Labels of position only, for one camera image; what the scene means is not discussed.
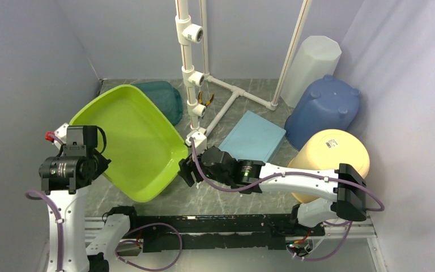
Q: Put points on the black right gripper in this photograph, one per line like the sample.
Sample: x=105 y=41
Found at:
x=186 y=168

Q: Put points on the yellow handled pliers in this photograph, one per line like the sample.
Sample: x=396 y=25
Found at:
x=206 y=103

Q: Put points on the green plastic tray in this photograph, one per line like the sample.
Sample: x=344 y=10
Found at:
x=144 y=147

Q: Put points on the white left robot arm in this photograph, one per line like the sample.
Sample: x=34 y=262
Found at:
x=65 y=181

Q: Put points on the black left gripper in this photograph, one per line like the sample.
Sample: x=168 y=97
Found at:
x=103 y=162

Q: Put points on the blue and cream bucket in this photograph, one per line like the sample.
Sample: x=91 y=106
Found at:
x=327 y=103

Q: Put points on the cream yellow bucket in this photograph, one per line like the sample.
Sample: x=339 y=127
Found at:
x=327 y=149

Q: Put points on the dark teal translucent tub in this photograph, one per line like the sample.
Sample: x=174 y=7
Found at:
x=166 y=98

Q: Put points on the teal perforated plastic basket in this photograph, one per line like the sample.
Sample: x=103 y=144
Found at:
x=253 y=138

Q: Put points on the black base bar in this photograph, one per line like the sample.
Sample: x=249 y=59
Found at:
x=271 y=231

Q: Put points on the white octagonal plastic container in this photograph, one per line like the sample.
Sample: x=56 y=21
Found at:
x=316 y=57

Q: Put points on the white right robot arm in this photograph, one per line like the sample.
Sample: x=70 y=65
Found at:
x=338 y=193

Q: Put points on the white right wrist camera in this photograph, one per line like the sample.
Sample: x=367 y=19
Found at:
x=199 y=138

